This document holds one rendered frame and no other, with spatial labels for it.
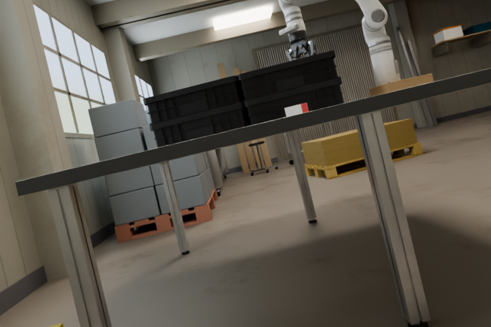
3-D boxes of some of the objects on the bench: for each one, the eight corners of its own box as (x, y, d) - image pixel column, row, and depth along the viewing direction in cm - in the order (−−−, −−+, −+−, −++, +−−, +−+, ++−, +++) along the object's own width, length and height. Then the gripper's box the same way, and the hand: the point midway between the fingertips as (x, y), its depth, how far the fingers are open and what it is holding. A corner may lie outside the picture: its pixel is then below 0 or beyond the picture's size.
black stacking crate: (335, 112, 168) (329, 87, 168) (348, 106, 138) (341, 77, 138) (253, 131, 171) (247, 107, 171) (249, 131, 141) (242, 101, 141)
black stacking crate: (253, 131, 171) (247, 107, 171) (249, 131, 141) (242, 101, 141) (174, 150, 174) (168, 127, 173) (154, 153, 144) (147, 125, 144)
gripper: (316, 25, 146) (325, 63, 146) (287, 39, 156) (295, 74, 156) (307, 24, 140) (316, 63, 140) (277, 37, 150) (286, 74, 150)
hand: (305, 66), depth 148 cm, fingers open, 5 cm apart
